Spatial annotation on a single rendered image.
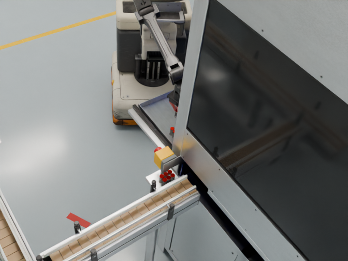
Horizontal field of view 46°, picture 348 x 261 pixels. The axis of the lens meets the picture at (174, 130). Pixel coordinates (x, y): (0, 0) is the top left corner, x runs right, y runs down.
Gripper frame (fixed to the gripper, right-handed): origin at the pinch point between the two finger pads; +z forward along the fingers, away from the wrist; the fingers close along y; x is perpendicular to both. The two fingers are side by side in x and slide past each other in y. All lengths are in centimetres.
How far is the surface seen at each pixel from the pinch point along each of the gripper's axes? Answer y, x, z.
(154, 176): 13.1, -30.6, 11.7
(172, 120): -3.1, 1.5, 11.0
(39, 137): -110, -16, 98
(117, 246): 26, -66, 10
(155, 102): -18.5, 5.0, 10.8
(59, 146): -93, -11, 98
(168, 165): 18.5, -28.8, -0.2
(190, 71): 18, -22, -49
